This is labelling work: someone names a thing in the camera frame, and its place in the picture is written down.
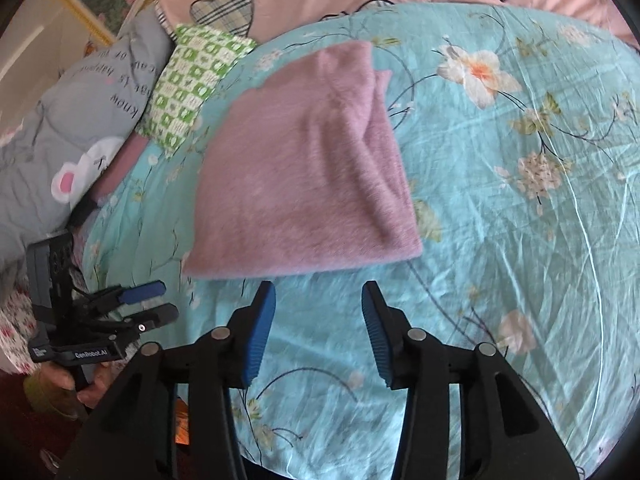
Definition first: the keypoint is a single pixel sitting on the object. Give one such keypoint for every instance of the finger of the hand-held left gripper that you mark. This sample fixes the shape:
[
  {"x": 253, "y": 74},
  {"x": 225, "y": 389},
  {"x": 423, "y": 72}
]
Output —
[
  {"x": 145, "y": 291},
  {"x": 155, "y": 316}
]

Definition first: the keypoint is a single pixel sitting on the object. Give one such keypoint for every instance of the pink fuzzy garment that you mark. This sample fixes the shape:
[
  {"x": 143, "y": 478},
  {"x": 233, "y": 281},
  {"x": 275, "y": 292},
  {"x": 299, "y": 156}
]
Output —
[{"x": 300, "y": 170}]

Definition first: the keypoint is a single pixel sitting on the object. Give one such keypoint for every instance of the teal floral bedsheet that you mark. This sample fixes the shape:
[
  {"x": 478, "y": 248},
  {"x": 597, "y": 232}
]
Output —
[{"x": 500, "y": 235}]

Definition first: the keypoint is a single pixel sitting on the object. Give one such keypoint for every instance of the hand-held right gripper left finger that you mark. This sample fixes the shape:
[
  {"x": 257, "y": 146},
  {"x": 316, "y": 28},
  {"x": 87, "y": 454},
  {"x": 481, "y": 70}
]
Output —
[{"x": 260, "y": 335}]

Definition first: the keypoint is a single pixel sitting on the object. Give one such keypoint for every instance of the person's left hand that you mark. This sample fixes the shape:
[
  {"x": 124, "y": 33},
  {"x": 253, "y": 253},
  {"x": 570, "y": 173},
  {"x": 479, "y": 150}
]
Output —
[{"x": 100, "y": 382}]

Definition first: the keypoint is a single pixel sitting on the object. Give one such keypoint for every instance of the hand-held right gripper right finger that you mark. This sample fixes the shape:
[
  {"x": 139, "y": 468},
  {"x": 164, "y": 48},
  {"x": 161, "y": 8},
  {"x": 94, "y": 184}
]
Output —
[{"x": 375, "y": 340}]

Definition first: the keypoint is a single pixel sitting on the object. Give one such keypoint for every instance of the orange packet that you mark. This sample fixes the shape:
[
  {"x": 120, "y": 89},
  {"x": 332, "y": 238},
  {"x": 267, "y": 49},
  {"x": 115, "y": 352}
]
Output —
[{"x": 181, "y": 422}]

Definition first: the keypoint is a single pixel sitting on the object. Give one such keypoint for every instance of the green checkered pillow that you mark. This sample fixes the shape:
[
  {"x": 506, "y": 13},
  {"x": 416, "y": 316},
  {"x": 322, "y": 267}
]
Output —
[{"x": 195, "y": 75}]

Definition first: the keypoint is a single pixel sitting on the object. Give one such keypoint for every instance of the grey printed quilt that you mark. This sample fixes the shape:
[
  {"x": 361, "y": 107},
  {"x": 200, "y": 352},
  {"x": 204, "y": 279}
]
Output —
[{"x": 65, "y": 125}]

